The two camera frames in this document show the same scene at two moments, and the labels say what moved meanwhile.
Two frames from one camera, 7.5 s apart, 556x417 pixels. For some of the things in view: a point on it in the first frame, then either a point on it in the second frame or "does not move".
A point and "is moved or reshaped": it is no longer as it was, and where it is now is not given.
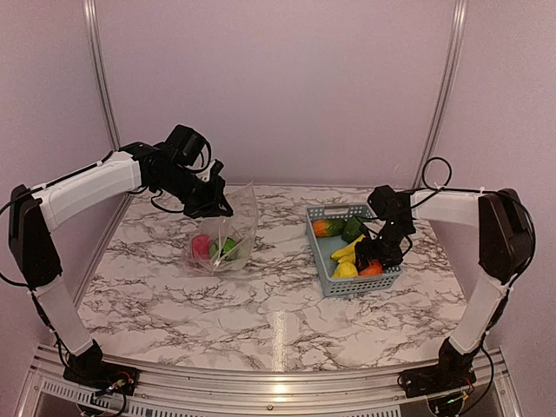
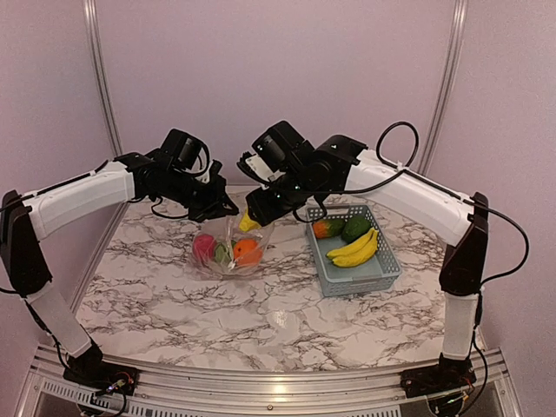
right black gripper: (365, 253) to (264, 212)
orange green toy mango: (328, 228) does not move
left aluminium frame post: (100, 72) does not move
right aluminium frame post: (458, 23) does not move
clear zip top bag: (221, 245) is moved or reshaped
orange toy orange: (374, 269) to (247, 252)
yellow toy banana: (346, 255) does not move
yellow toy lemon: (345, 270) to (248, 224)
